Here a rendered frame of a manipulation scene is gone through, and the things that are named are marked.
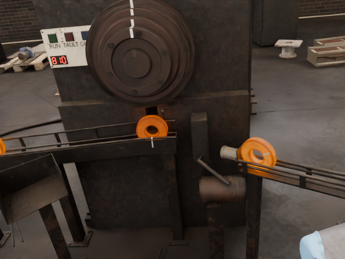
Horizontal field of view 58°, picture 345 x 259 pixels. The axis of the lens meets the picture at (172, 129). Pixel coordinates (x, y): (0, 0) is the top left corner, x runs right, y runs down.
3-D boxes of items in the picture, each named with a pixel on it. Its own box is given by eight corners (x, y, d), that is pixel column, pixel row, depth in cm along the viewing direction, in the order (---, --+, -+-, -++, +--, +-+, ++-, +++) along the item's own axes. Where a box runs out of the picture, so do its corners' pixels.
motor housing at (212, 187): (204, 244, 182) (198, 170, 156) (242, 244, 180) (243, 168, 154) (204, 263, 171) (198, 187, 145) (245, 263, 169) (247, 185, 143)
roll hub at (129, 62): (112, 93, 139) (98, 29, 125) (174, 89, 136) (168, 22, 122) (109, 98, 134) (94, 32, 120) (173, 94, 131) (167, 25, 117)
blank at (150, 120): (133, 117, 155) (132, 120, 152) (164, 112, 152) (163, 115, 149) (141, 143, 162) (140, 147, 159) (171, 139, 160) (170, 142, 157)
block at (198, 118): (193, 151, 167) (190, 111, 156) (208, 150, 166) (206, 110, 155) (193, 163, 158) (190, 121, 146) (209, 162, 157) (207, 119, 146)
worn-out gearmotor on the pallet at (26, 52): (29, 55, 570) (25, 43, 559) (41, 54, 567) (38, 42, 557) (18, 62, 535) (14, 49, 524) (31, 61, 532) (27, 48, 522)
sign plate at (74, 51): (52, 67, 155) (41, 29, 146) (103, 62, 152) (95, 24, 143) (51, 68, 153) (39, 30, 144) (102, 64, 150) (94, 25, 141)
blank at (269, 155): (255, 171, 141) (251, 175, 139) (238, 142, 141) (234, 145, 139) (283, 165, 129) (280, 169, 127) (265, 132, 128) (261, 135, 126)
